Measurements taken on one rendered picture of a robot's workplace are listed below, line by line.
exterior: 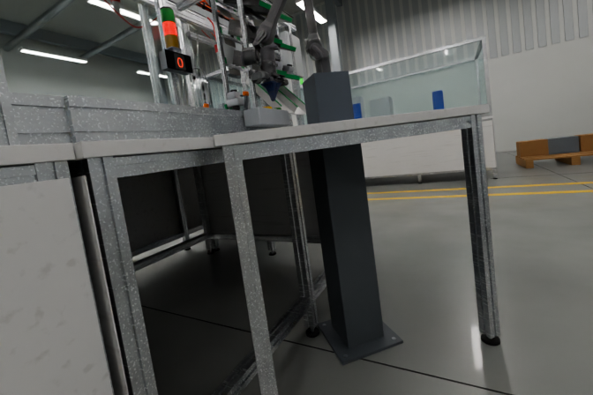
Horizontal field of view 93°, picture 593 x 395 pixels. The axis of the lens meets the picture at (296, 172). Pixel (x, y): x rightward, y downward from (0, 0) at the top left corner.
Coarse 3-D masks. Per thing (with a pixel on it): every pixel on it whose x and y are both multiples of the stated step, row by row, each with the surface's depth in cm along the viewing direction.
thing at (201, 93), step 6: (198, 72) 212; (192, 78) 208; (198, 78) 209; (192, 84) 208; (198, 84) 208; (204, 84) 209; (192, 90) 210; (198, 90) 208; (204, 90) 209; (210, 90) 215; (192, 96) 212; (198, 96) 208; (204, 96) 209; (210, 96) 213; (198, 102) 209; (204, 102) 209; (210, 102) 213
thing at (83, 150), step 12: (84, 144) 50; (96, 144) 51; (108, 144) 53; (120, 144) 55; (132, 144) 57; (144, 144) 59; (156, 144) 62; (168, 144) 64; (180, 144) 67; (192, 144) 71; (204, 144) 74; (84, 156) 50; (96, 156) 51; (108, 156) 53; (120, 156) 58
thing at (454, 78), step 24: (456, 48) 408; (480, 48) 394; (360, 72) 476; (384, 72) 458; (408, 72) 442; (432, 72) 426; (456, 72) 411; (480, 72) 398; (360, 96) 481; (384, 96) 463; (408, 96) 446; (432, 96) 430; (456, 96) 415; (480, 96) 402
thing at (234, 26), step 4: (232, 20) 149; (236, 20) 147; (232, 24) 149; (236, 24) 147; (232, 28) 150; (236, 28) 148; (240, 28) 146; (248, 28) 143; (252, 28) 158; (256, 28) 156; (228, 32) 152; (232, 32) 150; (236, 32) 148; (240, 32) 147; (248, 32) 143; (252, 32) 158; (256, 32) 157; (236, 36) 156; (240, 36) 150; (248, 36) 144; (252, 36) 142; (276, 40) 144; (280, 40) 146; (280, 44) 147
